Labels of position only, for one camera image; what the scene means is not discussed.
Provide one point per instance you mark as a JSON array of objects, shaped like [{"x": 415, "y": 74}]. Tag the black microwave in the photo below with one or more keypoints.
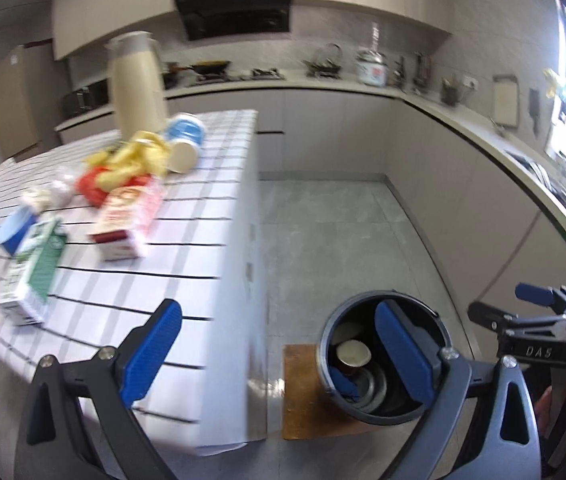
[{"x": 85, "y": 99}]

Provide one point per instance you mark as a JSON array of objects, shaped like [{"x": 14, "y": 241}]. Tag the blue plastic cup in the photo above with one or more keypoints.
[{"x": 15, "y": 227}]

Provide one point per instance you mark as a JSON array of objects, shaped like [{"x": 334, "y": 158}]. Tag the white tissue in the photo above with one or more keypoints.
[{"x": 37, "y": 198}]

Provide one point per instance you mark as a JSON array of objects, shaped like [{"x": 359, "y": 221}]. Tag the blue white paper cup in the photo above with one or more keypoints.
[{"x": 185, "y": 135}]

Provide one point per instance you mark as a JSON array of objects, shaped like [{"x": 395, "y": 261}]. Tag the utensil holder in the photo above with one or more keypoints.
[{"x": 450, "y": 91}]

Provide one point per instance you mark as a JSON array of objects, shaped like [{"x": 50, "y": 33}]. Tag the yellow cloth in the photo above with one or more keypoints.
[{"x": 145, "y": 154}]

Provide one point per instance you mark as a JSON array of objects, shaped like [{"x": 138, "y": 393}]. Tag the black range hood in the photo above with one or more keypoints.
[{"x": 205, "y": 19}]

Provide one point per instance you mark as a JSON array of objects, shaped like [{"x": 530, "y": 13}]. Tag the refrigerator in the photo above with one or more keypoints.
[{"x": 32, "y": 85}]

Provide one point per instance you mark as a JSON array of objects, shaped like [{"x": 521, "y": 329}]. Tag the red paper cup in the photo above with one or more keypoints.
[{"x": 353, "y": 353}]

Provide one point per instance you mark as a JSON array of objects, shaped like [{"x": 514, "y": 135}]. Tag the white cutting board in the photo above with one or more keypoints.
[{"x": 505, "y": 102}]

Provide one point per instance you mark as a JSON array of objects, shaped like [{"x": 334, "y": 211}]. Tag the hanging cleaver knife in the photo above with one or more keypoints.
[{"x": 534, "y": 109}]

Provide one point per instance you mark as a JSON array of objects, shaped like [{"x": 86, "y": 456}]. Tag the kettle on burner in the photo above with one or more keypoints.
[{"x": 325, "y": 63}]

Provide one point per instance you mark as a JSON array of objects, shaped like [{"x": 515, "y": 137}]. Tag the green milk carton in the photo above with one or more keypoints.
[{"x": 30, "y": 276}]

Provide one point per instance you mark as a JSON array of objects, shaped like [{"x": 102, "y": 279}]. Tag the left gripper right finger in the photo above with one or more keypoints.
[{"x": 411, "y": 349}]

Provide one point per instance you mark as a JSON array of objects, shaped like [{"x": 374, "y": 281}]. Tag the black trash bucket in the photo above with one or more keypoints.
[{"x": 373, "y": 394}]

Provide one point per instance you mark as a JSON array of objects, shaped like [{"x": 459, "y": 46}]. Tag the red white drink carton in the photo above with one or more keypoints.
[{"x": 121, "y": 228}]

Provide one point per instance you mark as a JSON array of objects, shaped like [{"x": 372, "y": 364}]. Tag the wooden stool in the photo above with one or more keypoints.
[{"x": 308, "y": 413}]

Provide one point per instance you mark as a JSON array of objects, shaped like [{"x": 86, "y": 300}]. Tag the clear plastic bag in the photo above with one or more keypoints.
[{"x": 63, "y": 185}]

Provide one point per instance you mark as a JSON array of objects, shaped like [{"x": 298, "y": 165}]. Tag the red plastic bag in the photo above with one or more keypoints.
[{"x": 94, "y": 187}]

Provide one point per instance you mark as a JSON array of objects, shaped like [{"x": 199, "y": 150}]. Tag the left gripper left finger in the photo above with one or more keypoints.
[{"x": 142, "y": 354}]

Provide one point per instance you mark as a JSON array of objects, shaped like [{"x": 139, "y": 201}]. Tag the white rice cooker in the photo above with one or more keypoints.
[{"x": 372, "y": 67}]

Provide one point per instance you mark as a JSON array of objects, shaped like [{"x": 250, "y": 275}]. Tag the cream thermos jug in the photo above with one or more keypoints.
[{"x": 135, "y": 83}]

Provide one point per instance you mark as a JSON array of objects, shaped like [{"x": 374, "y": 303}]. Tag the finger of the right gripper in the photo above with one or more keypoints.
[
  {"x": 498, "y": 321},
  {"x": 550, "y": 297}
]

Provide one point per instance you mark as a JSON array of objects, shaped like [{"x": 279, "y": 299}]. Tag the wok pan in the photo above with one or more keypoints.
[{"x": 210, "y": 66}]

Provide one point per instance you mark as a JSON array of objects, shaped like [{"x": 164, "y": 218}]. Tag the dark bottle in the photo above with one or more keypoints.
[{"x": 399, "y": 74}]

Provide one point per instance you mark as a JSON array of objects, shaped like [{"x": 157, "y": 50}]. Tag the gas stove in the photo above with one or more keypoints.
[{"x": 255, "y": 74}]

